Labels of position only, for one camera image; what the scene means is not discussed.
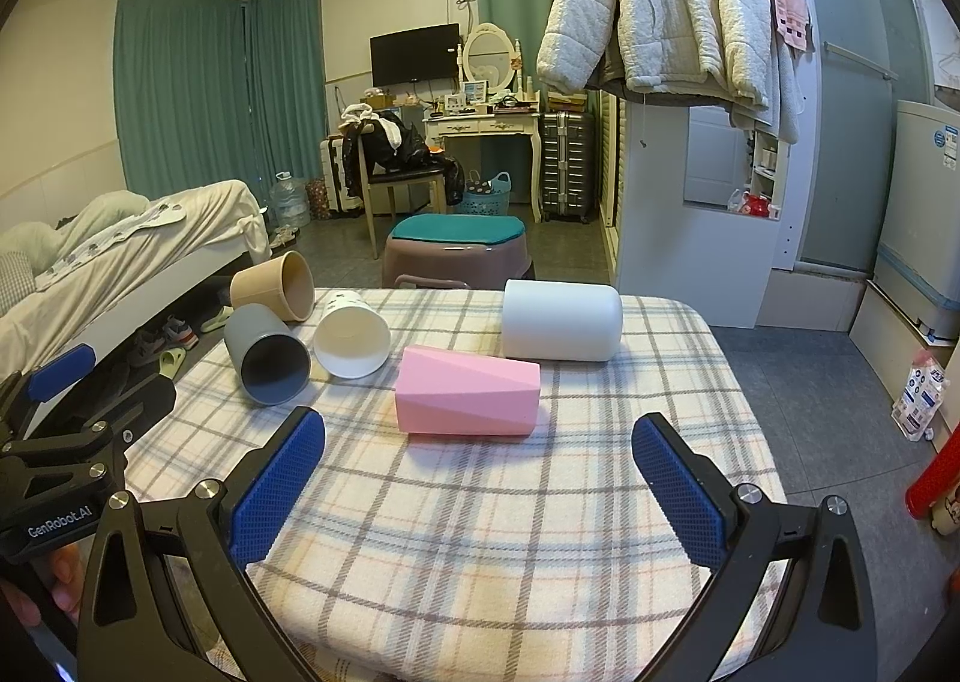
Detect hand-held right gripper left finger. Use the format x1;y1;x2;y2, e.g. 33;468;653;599
79;406;326;682

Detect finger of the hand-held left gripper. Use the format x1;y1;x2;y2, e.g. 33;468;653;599
0;343;98;444
30;376;179;462

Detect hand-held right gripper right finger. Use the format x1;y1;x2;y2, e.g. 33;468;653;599
631;413;880;682

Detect pink faceted cup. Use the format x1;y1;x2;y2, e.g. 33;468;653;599
394;344;542;437

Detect grey cup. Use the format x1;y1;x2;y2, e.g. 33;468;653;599
223;304;312;407

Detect white paper cup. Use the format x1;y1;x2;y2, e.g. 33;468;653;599
313;289;393;381

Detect beige cup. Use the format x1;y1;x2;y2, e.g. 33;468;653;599
229;250;317;323

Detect large white cup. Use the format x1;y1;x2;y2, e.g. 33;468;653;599
500;279;625;363

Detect person's left hand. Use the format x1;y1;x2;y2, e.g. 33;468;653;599
0;545;85;627

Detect shoes under bed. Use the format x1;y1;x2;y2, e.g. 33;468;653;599
124;305;235;384

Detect bed with white blanket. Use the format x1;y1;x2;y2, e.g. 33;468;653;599
0;179;273;387

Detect plaid tablecloth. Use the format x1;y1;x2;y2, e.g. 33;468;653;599
124;286;788;662

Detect white cabinet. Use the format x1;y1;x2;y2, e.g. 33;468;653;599
609;89;797;332

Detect large water jug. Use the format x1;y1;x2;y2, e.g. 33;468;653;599
270;172;311;231

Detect red cylinder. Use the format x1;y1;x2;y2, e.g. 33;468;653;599
905;425;960;520

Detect white plastic packet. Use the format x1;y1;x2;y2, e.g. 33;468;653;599
891;349;950;442

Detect white suitcase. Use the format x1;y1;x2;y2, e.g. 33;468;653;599
320;136;362;217

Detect plastic stool with teal cushion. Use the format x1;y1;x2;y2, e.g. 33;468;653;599
382;214;536;290

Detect wide teal curtain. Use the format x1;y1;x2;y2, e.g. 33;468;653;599
112;0;328;204

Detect wooden chair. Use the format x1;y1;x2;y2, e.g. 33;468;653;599
357;127;451;260

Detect silver suitcase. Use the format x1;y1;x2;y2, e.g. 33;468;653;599
539;112;598;226

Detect blue laundry basket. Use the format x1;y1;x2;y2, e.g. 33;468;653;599
458;172;513;217

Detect pile of clothes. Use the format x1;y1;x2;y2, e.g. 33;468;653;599
339;103;467;206

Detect white washing machine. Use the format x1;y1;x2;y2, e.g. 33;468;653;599
872;100;960;347

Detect white vanity dresser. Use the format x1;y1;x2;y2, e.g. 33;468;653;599
423;98;543;225

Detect black television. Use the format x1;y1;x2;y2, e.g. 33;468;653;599
370;23;461;88

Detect oval white vanity mirror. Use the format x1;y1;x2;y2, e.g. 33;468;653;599
460;22;521;87

